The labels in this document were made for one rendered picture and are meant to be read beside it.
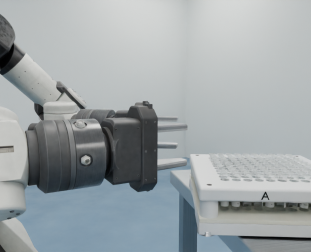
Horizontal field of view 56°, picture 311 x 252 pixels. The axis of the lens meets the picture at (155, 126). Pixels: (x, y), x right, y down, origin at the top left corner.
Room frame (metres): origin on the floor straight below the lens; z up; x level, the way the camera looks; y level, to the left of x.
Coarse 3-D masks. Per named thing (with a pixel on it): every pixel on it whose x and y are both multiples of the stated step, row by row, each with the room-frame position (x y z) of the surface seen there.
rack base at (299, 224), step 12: (192, 180) 0.59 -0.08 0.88; (192, 192) 0.54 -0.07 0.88; (228, 204) 0.46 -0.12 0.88; (228, 216) 0.41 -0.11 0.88; (240, 216) 0.41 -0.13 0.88; (252, 216) 0.41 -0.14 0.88; (264, 216) 0.41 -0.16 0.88; (276, 216) 0.41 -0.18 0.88; (288, 216) 0.41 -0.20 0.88; (300, 216) 0.41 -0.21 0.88; (204, 228) 0.40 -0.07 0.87; (216, 228) 0.40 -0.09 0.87; (228, 228) 0.40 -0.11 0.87; (240, 228) 0.40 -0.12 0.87; (252, 228) 0.40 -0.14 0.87; (264, 228) 0.40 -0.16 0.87; (276, 228) 0.40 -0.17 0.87; (288, 228) 0.40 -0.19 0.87; (300, 228) 0.39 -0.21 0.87
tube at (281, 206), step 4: (280, 176) 0.43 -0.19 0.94; (284, 176) 0.43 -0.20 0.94; (280, 180) 0.43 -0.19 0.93; (284, 180) 0.43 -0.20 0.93; (276, 204) 0.44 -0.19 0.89; (280, 204) 0.43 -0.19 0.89; (284, 204) 0.43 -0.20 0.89; (276, 208) 0.44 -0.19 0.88; (280, 208) 0.43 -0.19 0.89; (284, 208) 0.43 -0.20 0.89
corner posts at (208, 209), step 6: (192, 174) 0.62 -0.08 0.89; (204, 204) 0.41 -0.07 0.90; (210, 204) 0.40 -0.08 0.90; (216, 204) 0.41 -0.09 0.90; (204, 210) 0.41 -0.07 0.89; (210, 210) 0.40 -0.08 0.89; (216, 210) 0.41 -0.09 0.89; (204, 216) 0.41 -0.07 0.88; (210, 216) 0.40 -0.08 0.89; (216, 216) 0.41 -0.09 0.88
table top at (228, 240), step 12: (180, 180) 0.68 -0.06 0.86; (180, 192) 0.68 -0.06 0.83; (192, 204) 0.59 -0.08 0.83; (228, 240) 0.43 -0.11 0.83; (240, 240) 0.40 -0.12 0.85; (252, 240) 0.39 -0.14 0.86; (264, 240) 0.39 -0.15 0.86; (276, 240) 0.39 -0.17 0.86; (288, 240) 0.39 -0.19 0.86; (300, 240) 0.39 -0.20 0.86
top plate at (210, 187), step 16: (192, 160) 0.58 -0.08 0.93; (208, 160) 0.58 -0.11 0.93; (304, 160) 0.58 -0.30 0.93; (208, 176) 0.46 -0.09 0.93; (208, 192) 0.40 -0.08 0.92; (224, 192) 0.40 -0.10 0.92; (240, 192) 0.40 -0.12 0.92; (256, 192) 0.40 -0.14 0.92; (272, 192) 0.40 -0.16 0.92; (288, 192) 0.40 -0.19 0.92; (304, 192) 0.39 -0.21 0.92
